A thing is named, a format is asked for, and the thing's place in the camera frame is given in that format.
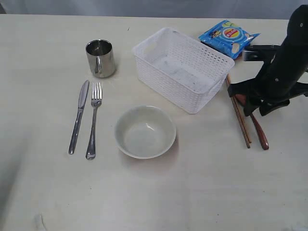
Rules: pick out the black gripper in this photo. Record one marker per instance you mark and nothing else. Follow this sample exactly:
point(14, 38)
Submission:
point(257, 96)

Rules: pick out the brown wooden spoon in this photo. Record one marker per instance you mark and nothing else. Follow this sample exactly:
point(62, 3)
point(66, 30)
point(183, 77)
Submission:
point(261, 135)

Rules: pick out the brown wooden chopstick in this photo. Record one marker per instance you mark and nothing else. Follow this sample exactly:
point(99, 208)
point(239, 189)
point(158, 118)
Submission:
point(243, 120)
point(241, 123)

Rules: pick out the blue Lays chips bag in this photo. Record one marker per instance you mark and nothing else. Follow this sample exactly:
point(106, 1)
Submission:
point(227, 38)

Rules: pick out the white perforated plastic basket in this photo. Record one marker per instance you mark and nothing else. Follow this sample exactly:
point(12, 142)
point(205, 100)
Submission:
point(181, 69)

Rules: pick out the brown wooden plate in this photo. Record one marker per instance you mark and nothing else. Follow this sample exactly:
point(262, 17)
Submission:
point(238, 57)

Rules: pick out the grey speckled ceramic bowl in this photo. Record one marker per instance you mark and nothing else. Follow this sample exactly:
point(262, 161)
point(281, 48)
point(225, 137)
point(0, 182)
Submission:
point(145, 132)

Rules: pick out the silver metal fork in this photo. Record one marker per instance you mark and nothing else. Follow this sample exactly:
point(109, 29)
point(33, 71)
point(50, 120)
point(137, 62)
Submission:
point(96, 102)

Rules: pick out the silver foil packet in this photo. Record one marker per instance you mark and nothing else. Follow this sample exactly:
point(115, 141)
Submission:
point(100, 58)

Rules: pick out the silver metal table knife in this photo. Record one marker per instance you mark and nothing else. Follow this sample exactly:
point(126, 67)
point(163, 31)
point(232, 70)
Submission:
point(81, 105)

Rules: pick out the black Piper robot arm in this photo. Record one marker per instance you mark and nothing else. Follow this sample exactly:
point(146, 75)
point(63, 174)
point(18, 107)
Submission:
point(283, 65)

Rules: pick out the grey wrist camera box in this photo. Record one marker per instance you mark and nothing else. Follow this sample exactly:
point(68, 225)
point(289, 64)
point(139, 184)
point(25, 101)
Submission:
point(263, 53)

